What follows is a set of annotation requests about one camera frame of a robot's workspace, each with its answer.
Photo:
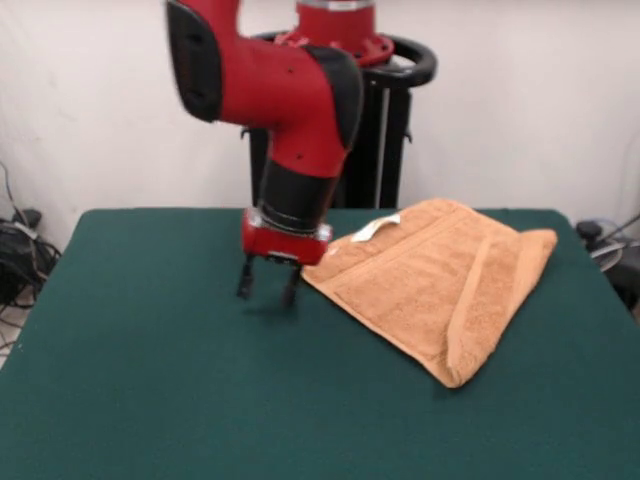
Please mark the black grey stand foot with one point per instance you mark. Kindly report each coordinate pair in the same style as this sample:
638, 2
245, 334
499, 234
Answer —
30, 216
625, 272

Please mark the dark green table cloth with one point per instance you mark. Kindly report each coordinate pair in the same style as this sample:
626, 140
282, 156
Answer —
150, 350

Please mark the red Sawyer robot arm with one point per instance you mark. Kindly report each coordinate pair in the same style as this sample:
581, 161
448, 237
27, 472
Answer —
280, 100

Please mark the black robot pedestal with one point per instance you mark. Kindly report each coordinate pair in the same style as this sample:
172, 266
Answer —
390, 125

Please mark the orange terry towel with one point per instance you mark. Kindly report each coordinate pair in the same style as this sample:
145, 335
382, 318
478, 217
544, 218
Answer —
440, 290

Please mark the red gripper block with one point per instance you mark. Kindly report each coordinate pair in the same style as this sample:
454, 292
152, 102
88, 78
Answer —
285, 246

